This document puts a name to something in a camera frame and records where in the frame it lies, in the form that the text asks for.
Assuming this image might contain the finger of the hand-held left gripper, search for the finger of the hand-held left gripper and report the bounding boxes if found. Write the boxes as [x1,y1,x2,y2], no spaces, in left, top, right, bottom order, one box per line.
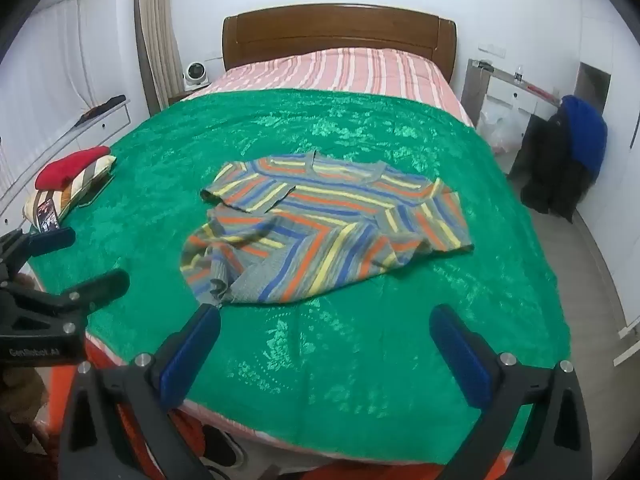
[0,227,76,276]
[15,268,131,333]

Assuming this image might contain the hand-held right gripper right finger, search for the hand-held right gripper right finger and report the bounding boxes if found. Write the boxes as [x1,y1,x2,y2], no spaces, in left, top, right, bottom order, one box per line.
[429,304,593,480]

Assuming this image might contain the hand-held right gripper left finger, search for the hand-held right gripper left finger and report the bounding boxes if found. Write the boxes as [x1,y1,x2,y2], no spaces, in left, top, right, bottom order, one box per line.
[59,304,222,480]

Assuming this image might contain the striped knit sweater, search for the striped knit sweater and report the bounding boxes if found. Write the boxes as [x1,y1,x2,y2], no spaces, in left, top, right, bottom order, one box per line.
[181,150,475,307]

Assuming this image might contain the person's left hand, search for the person's left hand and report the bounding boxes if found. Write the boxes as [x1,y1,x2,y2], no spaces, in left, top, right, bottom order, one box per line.
[0,367,51,461]

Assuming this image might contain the smartphone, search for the smartphone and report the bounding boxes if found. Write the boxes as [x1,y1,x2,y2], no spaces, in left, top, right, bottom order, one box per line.
[36,199,62,233]

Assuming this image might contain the orange bed sheet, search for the orange bed sheet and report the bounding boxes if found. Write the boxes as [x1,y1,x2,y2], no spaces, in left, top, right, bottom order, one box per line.
[45,330,556,480]

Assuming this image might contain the folded red cloth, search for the folded red cloth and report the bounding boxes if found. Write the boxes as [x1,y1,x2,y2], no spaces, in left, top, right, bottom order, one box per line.
[35,146,112,192]

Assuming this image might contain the green patterned blanket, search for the green patterned blanket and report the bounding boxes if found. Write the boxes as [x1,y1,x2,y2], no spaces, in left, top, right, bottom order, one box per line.
[27,87,573,466]

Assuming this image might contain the black slipper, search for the black slipper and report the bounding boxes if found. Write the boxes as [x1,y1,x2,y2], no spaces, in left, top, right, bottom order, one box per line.
[202,422,248,471]

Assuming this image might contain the dark cloth on shelf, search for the dark cloth on shelf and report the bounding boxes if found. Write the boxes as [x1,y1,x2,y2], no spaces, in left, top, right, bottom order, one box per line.
[72,94,127,126]

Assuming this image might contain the small white fan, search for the small white fan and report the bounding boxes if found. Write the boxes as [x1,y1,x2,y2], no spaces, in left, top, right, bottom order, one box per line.
[182,61,211,92]

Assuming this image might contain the white plastic bag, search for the white plastic bag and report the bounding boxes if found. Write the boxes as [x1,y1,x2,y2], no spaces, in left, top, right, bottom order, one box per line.
[477,110,523,153]

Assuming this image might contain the white desk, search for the white desk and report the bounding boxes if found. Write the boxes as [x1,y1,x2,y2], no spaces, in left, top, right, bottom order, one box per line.
[460,59,563,141]

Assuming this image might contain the pink striped bed quilt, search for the pink striped bed quilt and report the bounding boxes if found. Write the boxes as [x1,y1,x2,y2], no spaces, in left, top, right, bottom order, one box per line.
[187,47,476,128]

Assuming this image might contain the brown wooden headboard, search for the brown wooden headboard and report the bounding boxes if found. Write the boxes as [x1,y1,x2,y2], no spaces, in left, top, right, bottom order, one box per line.
[222,4,458,85]

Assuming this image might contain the white wall shelf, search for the white wall shelf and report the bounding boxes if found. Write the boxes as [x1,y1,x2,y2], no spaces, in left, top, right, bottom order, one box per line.
[50,99,132,161]

